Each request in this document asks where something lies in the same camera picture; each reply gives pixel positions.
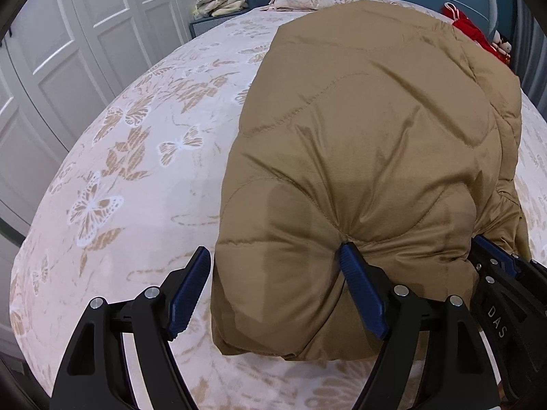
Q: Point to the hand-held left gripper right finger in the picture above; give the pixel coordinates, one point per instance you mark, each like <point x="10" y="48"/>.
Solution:
<point x="363" y="294"/>

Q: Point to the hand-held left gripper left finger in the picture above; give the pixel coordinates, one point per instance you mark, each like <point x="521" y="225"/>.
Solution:
<point x="190" y="294"/>

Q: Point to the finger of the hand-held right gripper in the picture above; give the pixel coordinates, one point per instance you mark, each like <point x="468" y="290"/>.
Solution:
<point x="495" y="250"/>
<point x="539" y="275"/>

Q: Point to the tan quilted jacket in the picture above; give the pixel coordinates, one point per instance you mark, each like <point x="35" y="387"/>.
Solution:
<point x="363" y="136"/>

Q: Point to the butterfly print bedspread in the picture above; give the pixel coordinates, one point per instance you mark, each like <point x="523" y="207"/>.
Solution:
<point x="149" y="205"/>

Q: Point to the grey curtain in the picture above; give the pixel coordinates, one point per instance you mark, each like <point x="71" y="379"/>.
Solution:
<point x="534" y="51"/>

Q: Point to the red plush toy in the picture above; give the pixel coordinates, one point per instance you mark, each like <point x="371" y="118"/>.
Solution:
<point x="468" y="27"/>

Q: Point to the blue nightstand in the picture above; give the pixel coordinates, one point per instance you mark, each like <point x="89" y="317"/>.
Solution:
<point x="205" y="27"/>

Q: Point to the white wardrobe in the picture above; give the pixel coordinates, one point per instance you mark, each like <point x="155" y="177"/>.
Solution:
<point x="64" y="51"/>

